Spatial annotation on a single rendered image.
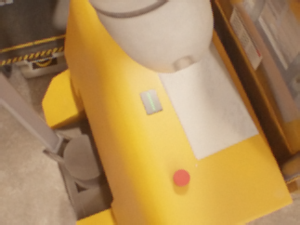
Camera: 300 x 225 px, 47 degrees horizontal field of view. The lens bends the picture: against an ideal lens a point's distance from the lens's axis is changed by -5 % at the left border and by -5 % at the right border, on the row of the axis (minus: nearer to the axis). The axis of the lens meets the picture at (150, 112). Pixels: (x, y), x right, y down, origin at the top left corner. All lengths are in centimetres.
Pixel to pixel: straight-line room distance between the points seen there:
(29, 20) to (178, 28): 151
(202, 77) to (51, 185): 110
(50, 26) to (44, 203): 84
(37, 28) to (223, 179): 120
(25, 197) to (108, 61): 105
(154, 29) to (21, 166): 161
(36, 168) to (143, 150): 105
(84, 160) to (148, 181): 52
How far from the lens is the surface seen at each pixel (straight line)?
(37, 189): 184
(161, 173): 86
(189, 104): 90
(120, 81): 94
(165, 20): 32
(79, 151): 136
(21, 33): 179
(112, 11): 31
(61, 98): 154
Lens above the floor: 174
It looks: 71 degrees down
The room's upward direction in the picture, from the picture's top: 2 degrees counter-clockwise
